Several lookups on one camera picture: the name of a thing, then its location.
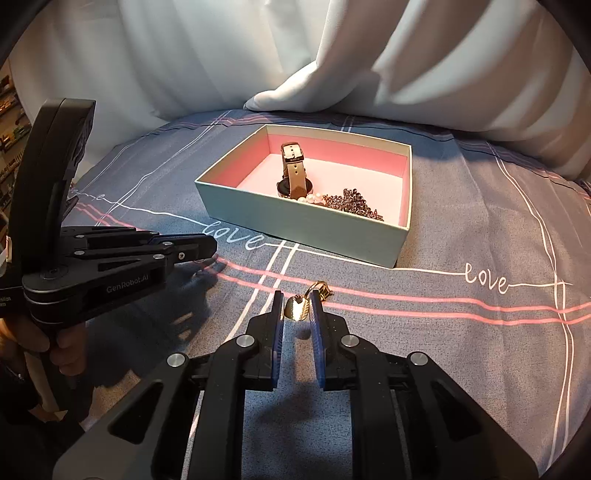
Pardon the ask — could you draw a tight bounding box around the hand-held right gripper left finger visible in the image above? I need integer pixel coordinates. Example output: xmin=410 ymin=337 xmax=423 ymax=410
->
xmin=52 ymin=291 xmax=284 ymax=480

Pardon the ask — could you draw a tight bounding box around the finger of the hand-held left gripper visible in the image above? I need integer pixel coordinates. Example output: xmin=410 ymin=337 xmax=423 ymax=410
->
xmin=62 ymin=225 xmax=162 ymax=247
xmin=69 ymin=233 xmax=219 ymax=278

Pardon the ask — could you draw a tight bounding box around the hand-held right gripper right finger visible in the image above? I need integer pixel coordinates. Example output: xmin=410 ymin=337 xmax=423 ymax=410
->
xmin=309 ymin=290 xmax=539 ymax=480

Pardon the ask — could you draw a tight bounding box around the gold leaf pendant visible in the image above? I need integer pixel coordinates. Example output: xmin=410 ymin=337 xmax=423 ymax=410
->
xmin=284 ymin=280 xmax=333 ymax=322

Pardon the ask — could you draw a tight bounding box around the teal box with pink lining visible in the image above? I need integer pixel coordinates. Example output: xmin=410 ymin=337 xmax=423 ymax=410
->
xmin=194 ymin=124 xmax=413 ymax=269

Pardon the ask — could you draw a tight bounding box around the rose gold wristwatch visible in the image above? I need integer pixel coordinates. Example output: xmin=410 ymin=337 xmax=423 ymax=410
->
xmin=276 ymin=142 xmax=315 ymax=199

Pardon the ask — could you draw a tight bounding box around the dark metal chain necklace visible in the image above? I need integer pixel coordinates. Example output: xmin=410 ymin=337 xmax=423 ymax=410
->
xmin=321 ymin=186 xmax=385 ymax=223

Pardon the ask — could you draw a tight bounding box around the person's left forearm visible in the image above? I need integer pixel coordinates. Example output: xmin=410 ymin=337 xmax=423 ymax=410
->
xmin=0 ymin=353 xmax=88 ymax=480

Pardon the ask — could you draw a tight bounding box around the person's left hand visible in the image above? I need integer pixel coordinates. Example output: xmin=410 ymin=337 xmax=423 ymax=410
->
xmin=0 ymin=318 xmax=89 ymax=376

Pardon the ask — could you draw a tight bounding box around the cluttered background shelf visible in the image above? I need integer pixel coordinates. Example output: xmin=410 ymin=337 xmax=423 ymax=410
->
xmin=0 ymin=71 xmax=25 ymax=215

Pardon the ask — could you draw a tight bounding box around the pale blue curtain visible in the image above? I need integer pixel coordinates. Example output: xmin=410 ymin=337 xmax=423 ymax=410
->
xmin=8 ymin=0 xmax=591 ymax=182

